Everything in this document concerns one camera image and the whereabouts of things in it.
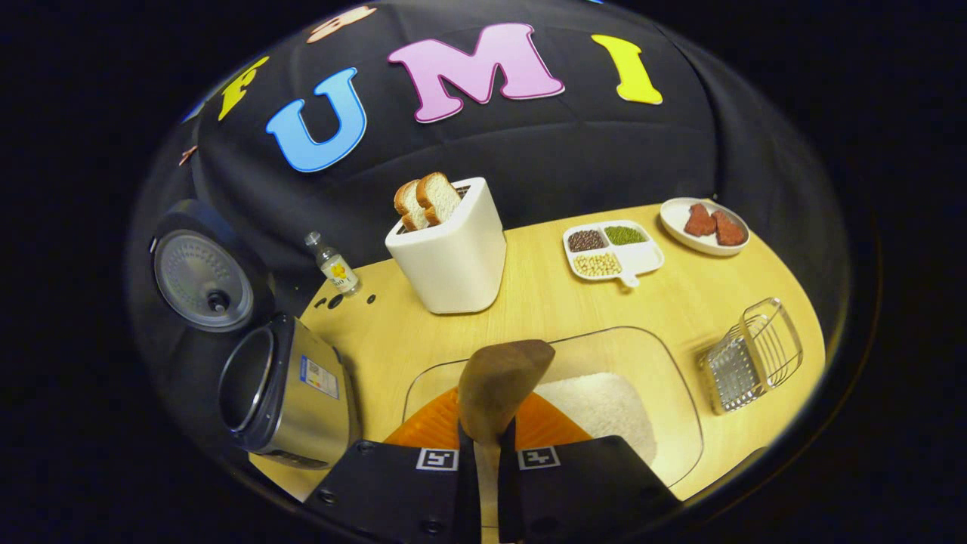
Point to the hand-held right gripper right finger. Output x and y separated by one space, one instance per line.
508 499

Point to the pile of yellow beans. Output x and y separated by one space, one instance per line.
597 264

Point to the pile of brown beans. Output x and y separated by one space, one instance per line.
586 241

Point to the black backdrop cloth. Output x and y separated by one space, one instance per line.
566 151

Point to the white divided dish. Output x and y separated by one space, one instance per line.
642 258

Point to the small glass bottle yellow label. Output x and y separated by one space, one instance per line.
336 268

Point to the wooden spoon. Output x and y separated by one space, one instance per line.
495 385

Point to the white round plate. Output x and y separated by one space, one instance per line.
680 230

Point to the bread slice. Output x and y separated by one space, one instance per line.
440 198
408 205

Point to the black silver rice cooker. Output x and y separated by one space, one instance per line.
302 408

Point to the pink cloth clip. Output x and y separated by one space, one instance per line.
187 156

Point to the pile of green beans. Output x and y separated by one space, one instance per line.
625 235

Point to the white toaster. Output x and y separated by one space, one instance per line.
453 257

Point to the red meat piece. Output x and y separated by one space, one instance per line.
699 220
730 230

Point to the clear plastic container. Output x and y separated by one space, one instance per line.
650 355

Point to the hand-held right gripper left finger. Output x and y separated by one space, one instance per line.
467 499

